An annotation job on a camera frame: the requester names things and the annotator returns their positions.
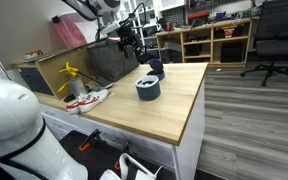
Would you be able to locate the grey box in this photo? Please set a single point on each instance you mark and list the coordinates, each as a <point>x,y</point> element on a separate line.
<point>172,46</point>

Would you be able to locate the red toolbox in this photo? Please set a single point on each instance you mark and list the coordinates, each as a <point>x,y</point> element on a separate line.
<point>198,16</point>

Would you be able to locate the black office chair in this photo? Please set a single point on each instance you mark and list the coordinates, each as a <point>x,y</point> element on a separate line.
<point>277,46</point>

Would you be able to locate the red tool case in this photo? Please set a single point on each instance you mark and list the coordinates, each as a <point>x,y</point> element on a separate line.
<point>112,39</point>

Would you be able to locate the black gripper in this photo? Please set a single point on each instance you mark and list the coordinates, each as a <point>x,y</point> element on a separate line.
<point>127,33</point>

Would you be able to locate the black mesh chair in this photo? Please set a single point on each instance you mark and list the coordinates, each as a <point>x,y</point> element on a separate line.
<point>147,58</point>

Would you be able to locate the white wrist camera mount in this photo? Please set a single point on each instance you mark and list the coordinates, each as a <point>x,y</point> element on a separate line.
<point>110,28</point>

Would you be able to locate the red white small item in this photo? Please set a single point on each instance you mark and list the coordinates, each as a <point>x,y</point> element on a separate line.
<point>33,55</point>

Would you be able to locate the blue tool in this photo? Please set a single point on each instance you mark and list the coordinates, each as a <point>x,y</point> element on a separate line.
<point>220,16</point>

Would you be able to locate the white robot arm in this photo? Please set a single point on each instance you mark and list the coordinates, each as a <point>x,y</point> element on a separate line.
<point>10,113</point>

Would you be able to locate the white sneaker red swoosh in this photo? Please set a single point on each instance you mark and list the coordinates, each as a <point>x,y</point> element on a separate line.
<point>72,103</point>
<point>94,100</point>

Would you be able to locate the wooden shelf unit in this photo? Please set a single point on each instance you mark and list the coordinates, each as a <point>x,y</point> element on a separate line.
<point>212,50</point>

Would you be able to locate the small black box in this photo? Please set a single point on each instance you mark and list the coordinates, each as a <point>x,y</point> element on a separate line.
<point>193,50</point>

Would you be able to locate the silver metal cylinder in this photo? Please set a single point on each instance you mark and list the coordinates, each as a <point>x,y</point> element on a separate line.
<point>78,88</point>

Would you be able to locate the red white bucket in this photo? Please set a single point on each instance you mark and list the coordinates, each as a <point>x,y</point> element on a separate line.
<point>229,33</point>

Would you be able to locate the black parts organizer panel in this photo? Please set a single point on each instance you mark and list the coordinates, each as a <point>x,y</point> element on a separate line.
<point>174,16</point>

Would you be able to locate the dark blue bowl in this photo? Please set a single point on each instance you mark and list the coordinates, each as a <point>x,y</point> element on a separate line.
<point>148,93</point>

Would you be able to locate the dark grey shoe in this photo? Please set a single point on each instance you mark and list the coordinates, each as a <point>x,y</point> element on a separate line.
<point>104,82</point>

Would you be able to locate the white shelving rack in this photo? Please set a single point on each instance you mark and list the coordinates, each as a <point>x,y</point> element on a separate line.
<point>152,20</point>

